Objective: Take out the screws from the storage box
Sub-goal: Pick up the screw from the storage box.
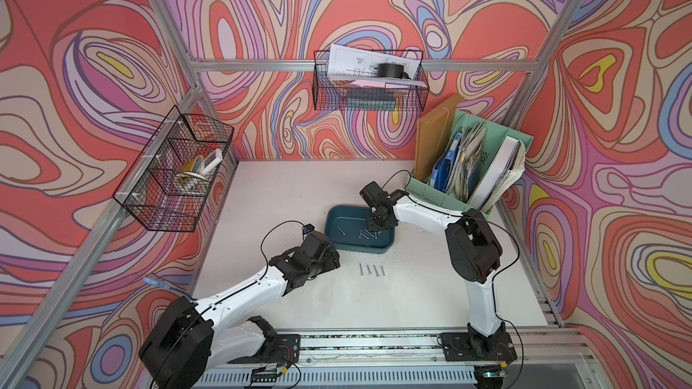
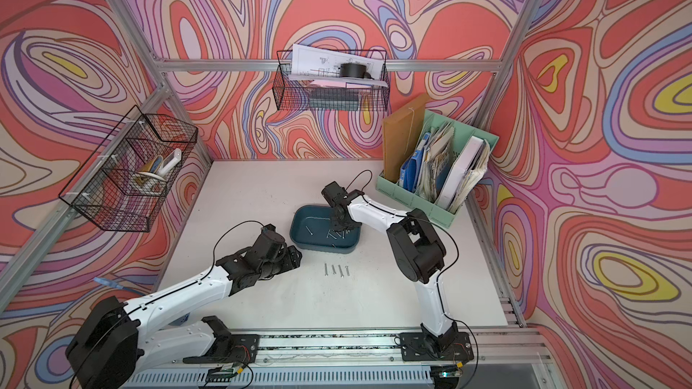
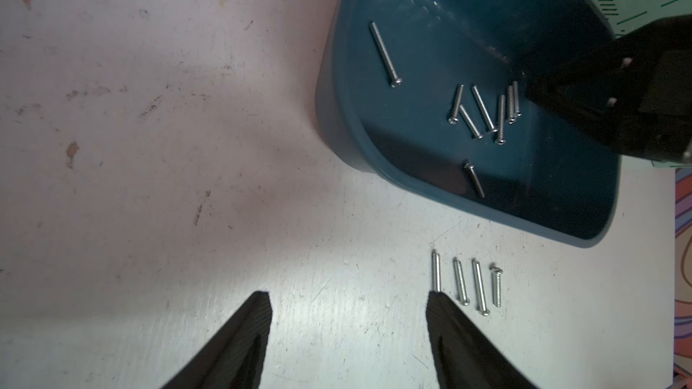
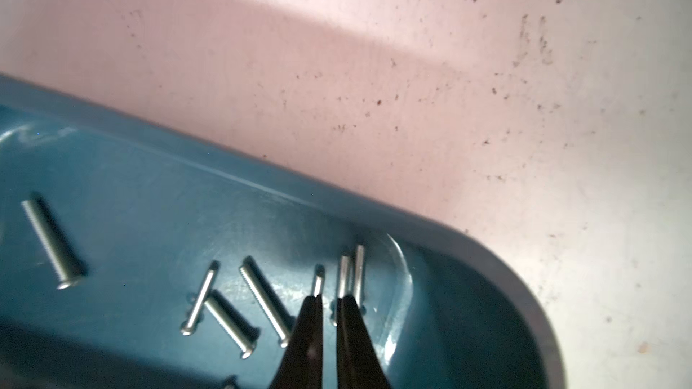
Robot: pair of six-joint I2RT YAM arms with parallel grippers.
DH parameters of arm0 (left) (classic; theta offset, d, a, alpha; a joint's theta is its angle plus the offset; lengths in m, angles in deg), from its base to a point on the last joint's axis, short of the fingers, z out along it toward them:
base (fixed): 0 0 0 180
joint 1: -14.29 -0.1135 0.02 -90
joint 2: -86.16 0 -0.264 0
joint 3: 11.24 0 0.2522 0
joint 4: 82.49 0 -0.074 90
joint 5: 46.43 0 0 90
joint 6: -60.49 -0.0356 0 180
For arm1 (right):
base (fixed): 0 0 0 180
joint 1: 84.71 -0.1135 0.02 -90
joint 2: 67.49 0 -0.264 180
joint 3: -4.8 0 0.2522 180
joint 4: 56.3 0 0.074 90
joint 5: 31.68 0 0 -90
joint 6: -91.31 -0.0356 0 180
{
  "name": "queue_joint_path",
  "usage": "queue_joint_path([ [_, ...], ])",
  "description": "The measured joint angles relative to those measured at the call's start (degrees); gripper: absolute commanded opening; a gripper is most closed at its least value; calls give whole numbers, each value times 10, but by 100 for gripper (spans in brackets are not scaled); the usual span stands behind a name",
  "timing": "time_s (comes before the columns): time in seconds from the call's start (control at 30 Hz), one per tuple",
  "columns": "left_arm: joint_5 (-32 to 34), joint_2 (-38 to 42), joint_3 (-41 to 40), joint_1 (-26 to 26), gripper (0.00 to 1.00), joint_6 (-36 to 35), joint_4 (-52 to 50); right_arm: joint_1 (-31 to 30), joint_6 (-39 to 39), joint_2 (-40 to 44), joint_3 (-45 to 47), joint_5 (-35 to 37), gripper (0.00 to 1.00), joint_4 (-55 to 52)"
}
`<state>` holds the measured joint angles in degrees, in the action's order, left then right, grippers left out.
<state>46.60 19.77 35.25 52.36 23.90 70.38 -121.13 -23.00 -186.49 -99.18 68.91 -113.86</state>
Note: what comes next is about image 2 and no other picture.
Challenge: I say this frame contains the white binder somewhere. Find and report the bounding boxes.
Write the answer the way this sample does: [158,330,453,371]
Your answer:
[436,136,485,213]

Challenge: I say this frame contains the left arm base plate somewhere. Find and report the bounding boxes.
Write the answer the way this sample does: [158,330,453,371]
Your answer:
[183,334,261,365]

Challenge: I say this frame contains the black wire basket left wall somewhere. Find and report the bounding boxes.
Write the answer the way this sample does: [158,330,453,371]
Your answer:
[59,106,198,232]

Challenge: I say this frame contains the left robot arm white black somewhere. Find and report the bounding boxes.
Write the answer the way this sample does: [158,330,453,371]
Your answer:
[65,224,302,388]

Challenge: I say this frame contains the black wire basket back wall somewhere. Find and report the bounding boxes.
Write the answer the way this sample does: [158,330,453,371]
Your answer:
[272,44,390,112]

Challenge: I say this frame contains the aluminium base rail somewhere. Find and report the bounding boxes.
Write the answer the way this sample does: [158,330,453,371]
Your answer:
[126,326,566,388]

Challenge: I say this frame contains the brown cardboard folder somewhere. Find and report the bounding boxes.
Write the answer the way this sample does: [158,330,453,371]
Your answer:
[382,95,432,183]

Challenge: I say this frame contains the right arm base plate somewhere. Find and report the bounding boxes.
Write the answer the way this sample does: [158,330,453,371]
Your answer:
[395,331,475,364]

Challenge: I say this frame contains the teal plastic storage tray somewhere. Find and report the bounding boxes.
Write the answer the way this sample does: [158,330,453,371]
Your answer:
[289,205,360,254]

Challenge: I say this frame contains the white paper sheets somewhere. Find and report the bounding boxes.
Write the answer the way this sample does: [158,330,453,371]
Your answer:
[287,44,389,88]

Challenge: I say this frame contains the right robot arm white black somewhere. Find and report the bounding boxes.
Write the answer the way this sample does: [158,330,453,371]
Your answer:
[321,181,459,358]

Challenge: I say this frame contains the black wire basket wall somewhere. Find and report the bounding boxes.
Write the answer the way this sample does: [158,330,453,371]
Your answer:
[272,44,390,112]
[59,106,198,232]

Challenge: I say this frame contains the black tape roll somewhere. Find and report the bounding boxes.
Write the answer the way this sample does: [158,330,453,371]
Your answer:
[339,62,372,79]

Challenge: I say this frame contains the blue folder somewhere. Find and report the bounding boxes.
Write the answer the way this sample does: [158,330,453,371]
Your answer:
[398,131,431,193]

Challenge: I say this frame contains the green file organizer box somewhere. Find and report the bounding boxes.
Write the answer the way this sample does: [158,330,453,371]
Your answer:
[376,110,499,227]

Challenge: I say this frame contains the stack of papers in organizer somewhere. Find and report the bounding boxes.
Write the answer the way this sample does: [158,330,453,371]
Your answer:
[416,122,455,203]

